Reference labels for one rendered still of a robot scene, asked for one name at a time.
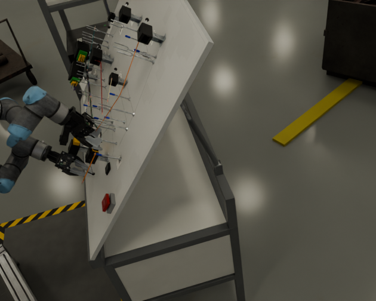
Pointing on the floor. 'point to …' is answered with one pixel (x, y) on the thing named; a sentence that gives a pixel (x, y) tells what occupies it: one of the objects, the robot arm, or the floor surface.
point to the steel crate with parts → (357, 41)
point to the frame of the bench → (193, 238)
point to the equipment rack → (64, 25)
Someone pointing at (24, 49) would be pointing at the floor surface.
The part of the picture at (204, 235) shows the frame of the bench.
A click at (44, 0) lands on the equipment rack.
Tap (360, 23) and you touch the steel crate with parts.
